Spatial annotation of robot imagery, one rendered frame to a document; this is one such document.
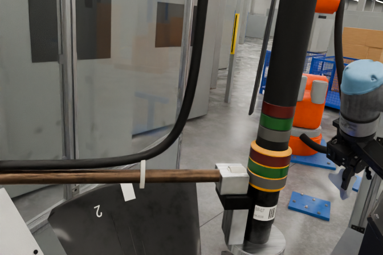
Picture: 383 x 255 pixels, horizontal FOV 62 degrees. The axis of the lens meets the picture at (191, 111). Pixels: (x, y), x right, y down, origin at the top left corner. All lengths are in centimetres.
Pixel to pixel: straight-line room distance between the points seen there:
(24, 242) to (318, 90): 375
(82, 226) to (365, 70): 55
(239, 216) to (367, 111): 42
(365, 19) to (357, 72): 1023
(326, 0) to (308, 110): 129
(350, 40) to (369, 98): 769
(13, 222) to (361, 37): 803
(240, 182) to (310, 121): 390
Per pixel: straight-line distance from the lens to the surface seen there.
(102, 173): 33
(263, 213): 37
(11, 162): 34
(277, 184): 35
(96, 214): 50
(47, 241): 126
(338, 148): 82
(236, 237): 38
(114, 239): 49
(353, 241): 127
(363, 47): 826
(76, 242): 50
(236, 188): 35
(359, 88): 67
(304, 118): 421
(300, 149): 427
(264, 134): 34
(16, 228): 65
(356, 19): 1096
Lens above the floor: 169
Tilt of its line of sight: 18 degrees down
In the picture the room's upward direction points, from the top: 5 degrees clockwise
